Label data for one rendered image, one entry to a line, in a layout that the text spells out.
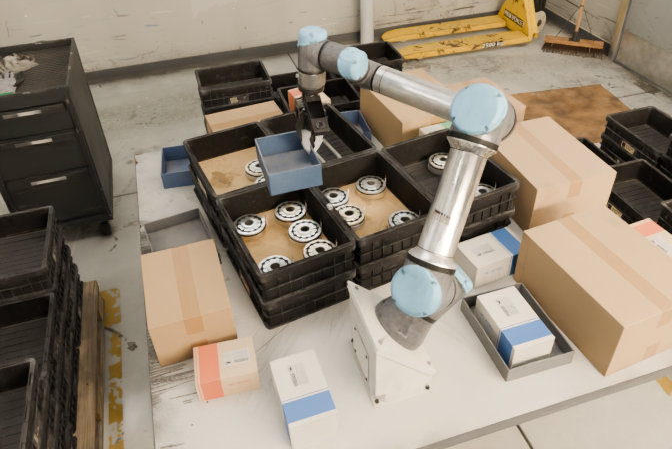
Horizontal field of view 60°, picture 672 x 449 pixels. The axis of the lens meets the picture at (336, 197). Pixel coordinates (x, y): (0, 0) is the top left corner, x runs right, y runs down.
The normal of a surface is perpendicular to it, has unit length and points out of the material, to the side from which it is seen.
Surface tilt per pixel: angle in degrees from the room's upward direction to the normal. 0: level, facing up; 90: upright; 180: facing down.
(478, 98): 46
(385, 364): 90
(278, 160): 1
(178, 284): 0
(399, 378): 90
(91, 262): 0
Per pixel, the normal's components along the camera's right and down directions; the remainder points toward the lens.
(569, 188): 0.29, 0.58
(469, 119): -0.42, -0.18
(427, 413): -0.03, -0.79
